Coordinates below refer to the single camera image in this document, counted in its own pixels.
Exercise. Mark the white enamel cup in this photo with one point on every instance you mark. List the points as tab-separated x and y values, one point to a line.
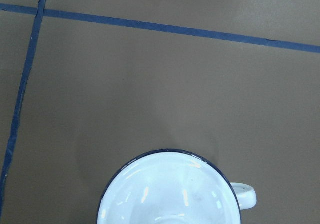
243	195

